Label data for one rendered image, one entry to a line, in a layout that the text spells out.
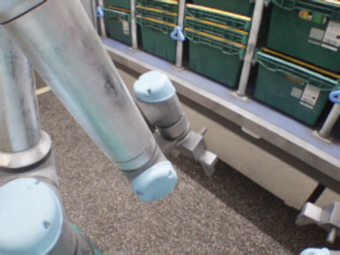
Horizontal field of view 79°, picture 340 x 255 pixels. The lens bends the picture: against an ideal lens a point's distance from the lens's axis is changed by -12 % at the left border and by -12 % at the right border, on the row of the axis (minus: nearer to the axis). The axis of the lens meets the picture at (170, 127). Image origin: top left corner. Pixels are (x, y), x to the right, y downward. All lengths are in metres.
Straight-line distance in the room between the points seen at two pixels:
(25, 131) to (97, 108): 0.19
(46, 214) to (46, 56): 0.23
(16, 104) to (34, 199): 0.15
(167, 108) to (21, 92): 0.27
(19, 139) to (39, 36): 0.24
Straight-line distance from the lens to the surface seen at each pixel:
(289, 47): 1.11
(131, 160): 0.33
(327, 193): 1.15
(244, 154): 1.22
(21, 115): 0.40
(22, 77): 0.38
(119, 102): 0.27
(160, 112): 0.47
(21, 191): 0.41
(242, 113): 1.12
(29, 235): 0.37
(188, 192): 1.54
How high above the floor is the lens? 1.24
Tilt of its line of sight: 38 degrees down
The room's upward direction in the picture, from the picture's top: 3 degrees clockwise
